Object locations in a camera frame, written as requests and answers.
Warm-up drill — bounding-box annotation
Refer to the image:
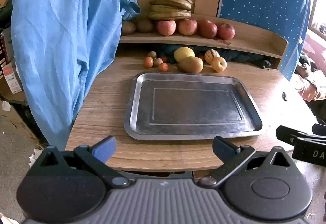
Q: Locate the light blue hanging cloth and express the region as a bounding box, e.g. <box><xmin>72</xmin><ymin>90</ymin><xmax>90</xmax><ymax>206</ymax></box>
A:
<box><xmin>10</xmin><ymin>0</ymin><xmax>123</xmax><ymax>151</ymax></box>

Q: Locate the bunch of yellow bananas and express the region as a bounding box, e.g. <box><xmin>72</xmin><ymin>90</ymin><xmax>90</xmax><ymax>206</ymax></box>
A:
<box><xmin>148</xmin><ymin>0</ymin><xmax>194</xmax><ymax>20</ymax></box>

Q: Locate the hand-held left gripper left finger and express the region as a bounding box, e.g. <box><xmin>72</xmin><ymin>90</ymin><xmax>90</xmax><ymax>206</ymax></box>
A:
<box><xmin>31</xmin><ymin>135</ymin><xmax>129</xmax><ymax>188</ymax></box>

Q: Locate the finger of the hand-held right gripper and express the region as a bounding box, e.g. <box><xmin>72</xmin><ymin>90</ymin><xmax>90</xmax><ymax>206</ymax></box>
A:
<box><xmin>313</xmin><ymin>123</ymin><xmax>326</xmax><ymax>136</ymax></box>
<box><xmin>276</xmin><ymin>125</ymin><xmax>316</xmax><ymax>143</ymax></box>

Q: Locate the crumpled blue plastic bag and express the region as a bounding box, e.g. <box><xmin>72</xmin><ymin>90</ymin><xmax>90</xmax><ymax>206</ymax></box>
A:
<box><xmin>120</xmin><ymin>0</ymin><xmax>141</xmax><ymax>21</ymax></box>

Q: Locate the brown kiwi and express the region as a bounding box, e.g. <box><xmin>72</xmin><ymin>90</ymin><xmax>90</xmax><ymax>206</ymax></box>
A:
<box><xmin>121</xmin><ymin>21</ymin><xmax>136</xmax><ymax>35</ymax></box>
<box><xmin>135</xmin><ymin>19</ymin><xmax>154</xmax><ymax>34</ymax></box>

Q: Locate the orange cloth pile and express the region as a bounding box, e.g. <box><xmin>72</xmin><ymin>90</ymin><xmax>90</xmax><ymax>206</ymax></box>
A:
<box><xmin>293</xmin><ymin>51</ymin><xmax>326</xmax><ymax>102</ymax></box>

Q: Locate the red apple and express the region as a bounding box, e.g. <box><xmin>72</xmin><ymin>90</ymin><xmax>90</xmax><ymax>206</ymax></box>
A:
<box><xmin>198</xmin><ymin>20</ymin><xmax>218</xmax><ymax>39</ymax></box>
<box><xmin>216</xmin><ymin>24</ymin><xmax>235</xmax><ymax>40</ymax></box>
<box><xmin>156</xmin><ymin>20</ymin><xmax>177</xmax><ymax>36</ymax></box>
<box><xmin>178</xmin><ymin>19</ymin><xmax>198</xmax><ymax>36</ymax></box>

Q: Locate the yellow lemon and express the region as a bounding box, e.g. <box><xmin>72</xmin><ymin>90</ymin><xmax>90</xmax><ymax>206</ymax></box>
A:
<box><xmin>174</xmin><ymin>47</ymin><xmax>195</xmax><ymax>63</ymax></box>

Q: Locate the red and white carton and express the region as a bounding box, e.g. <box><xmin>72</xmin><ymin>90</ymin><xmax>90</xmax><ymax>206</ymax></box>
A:
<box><xmin>2</xmin><ymin>61</ymin><xmax>24</xmax><ymax>94</ymax></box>

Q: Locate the metal tray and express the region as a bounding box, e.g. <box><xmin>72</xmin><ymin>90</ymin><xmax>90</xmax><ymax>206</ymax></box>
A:
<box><xmin>124</xmin><ymin>73</ymin><xmax>263</xmax><ymax>141</ymax></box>

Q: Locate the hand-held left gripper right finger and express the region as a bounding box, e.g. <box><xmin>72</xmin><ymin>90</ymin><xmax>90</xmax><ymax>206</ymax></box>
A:
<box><xmin>198</xmin><ymin>136</ymin><xmax>297</xmax><ymax>187</ymax></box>

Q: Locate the striped pepino melon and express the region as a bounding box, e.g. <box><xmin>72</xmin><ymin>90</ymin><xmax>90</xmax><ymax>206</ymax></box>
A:
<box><xmin>204</xmin><ymin>49</ymin><xmax>220</xmax><ymax>65</ymax></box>

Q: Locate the brownish yellow pear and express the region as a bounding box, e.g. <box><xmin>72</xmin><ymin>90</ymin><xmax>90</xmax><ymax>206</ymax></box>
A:
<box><xmin>177</xmin><ymin>57</ymin><xmax>204</xmax><ymax>73</ymax></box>

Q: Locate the window frame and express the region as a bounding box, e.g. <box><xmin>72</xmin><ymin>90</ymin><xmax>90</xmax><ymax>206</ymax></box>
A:
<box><xmin>309</xmin><ymin>0</ymin><xmax>326</xmax><ymax>34</ymax></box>

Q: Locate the curved wooden shelf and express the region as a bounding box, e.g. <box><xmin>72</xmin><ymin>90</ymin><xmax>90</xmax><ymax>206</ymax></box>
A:
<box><xmin>118</xmin><ymin>13</ymin><xmax>289</xmax><ymax>69</ymax></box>

